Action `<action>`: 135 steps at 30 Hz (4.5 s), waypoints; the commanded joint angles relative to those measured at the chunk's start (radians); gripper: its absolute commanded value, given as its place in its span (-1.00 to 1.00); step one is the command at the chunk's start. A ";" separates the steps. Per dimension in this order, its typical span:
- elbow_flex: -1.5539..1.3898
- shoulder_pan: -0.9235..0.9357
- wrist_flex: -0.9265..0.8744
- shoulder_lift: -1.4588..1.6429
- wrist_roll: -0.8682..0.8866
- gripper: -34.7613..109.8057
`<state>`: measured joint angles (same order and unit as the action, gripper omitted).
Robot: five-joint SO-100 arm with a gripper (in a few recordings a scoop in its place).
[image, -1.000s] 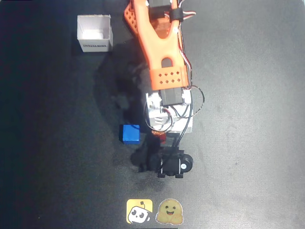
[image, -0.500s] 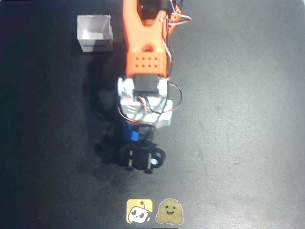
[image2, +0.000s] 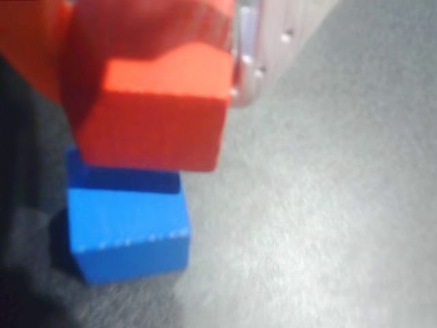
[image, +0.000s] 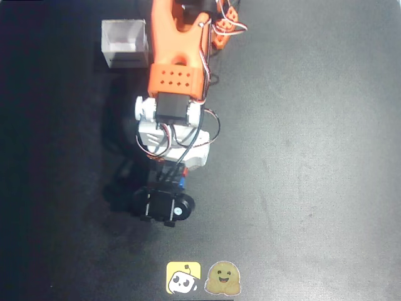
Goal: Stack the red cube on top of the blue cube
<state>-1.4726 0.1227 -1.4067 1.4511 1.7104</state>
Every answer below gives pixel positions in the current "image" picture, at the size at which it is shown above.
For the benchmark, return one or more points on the white and orange robot arm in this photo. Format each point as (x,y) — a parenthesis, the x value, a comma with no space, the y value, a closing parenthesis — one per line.
(175,47)

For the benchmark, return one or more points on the blue cube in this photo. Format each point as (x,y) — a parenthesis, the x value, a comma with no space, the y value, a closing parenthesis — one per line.
(182,182)

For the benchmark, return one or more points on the yellow robot sticker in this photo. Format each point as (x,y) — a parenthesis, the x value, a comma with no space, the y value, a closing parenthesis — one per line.
(183,277)

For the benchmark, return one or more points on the hugging face emoji sticker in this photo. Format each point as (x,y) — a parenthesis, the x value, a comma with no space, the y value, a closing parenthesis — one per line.
(223,278)

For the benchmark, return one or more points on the white open cardboard box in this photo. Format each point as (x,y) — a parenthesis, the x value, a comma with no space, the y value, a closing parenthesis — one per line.
(123,40)

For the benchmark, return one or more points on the black gripper-mounted camera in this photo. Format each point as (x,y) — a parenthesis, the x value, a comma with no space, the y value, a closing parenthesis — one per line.
(161,205)

